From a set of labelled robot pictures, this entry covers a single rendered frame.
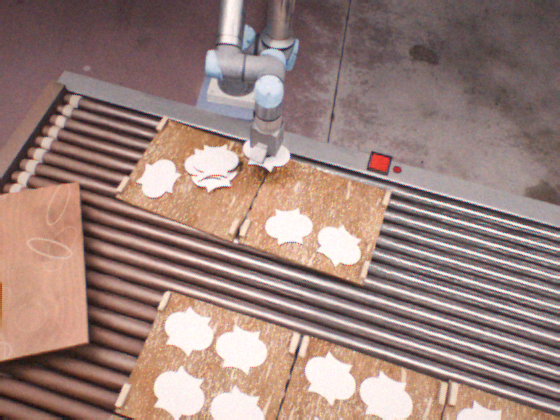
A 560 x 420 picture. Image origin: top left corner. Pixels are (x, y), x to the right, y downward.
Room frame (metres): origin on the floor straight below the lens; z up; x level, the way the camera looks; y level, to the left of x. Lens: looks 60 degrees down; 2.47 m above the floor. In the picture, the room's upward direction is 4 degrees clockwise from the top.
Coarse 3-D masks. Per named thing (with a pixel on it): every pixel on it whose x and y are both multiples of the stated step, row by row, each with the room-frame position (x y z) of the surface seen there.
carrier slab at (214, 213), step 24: (168, 144) 1.07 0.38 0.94; (192, 144) 1.08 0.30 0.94; (216, 144) 1.09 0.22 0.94; (240, 144) 1.09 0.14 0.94; (144, 168) 0.97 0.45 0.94; (240, 168) 0.99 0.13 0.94; (192, 192) 0.89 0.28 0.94; (216, 192) 0.89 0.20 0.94; (240, 192) 0.90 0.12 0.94; (168, 216) 0.79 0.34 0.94; (192, 216) 0.80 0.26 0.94; (216, 216) 0.81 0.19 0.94; (240, 216) 0.81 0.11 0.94
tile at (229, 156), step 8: (200, 152) 1.02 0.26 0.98; (208, 152) 1.02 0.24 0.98; (216, 152) 1.02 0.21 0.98; (224, 152) 1.02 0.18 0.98; (232, 152) 1.02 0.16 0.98; (192, 160) 0.98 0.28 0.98; (200, 160) 0.98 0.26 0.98; (208, 160) 0.99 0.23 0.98; (216, 160) 0.99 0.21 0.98; (224, 160) 0.99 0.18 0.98; (232, 160) 0.99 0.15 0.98; (200, 168) 0.95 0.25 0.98; (208, 168) 0.95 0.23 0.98; (216, 168) 0.96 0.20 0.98; (224, 168) 0.96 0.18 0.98; (232, 168) 0.96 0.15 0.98; (208, 176) 0.93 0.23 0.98; (216, 176) 0.93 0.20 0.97; (224, 176) 0.93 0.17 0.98
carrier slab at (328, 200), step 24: (288, 168) 1.01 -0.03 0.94; (312, 168) 1.02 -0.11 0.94; (264, 192) 0.91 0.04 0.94; (288, 192) 0.92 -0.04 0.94; (312, 192) 0.92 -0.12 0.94; (336, 192) 0.93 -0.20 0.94; (360, 192) 0.94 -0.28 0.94; (384, 192) 0.94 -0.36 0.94; (264, 216) 0.82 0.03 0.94; (312, 216) 0.83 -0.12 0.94; (336, 216) 0.84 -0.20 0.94; (360, 216) 0.85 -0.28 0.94; (240, 240) 0.73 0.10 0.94; (264, 240) 0.73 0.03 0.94; (312, 240) 0.75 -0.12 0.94; (312, 264) 0.67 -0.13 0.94; (360, 264) 0.68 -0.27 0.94
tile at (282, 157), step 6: (246, 144) 0.99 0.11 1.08; (282, 144) 1.00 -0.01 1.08; (246, 150) 0.97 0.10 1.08; (252, 150) 0.97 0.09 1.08; (282, 150) 0.98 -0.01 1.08; (246, 156) 0.95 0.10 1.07; (276, 156) 0.96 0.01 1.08; (282, 156) 0.96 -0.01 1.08; (288, 156) 0.96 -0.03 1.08; (252, 162) 0.93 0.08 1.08; (264, 162) 0.93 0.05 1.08; (270, 162) 0.93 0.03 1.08; (276, 162) 0.93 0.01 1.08; (282, 162) 0.93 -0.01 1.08; (264, 168) 0.91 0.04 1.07; (270, 168) 0.91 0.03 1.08
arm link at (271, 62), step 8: (248, 56) 1.08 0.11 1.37; (256, 56) 1.09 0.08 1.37; (264, 56) 1.09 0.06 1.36; (272, 56) 1.09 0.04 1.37; (280, 56) 1.10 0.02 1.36; (248, 64) 1.05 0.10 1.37; (256, 64) 1.06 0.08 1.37; (264, 64) 1.06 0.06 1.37; (272, 64) 1.06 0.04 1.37; (280, 64) 1.07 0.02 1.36; (248, 72) 1.04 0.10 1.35; (256, 72) 1.04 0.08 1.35; (264, 72) 1.03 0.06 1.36; (272, 72) 1.03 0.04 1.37; (280, 72) 1.04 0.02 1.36; (248, 80) 1.03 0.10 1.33; (256, 80) 1.03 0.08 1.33; (280, 80) 1.02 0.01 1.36
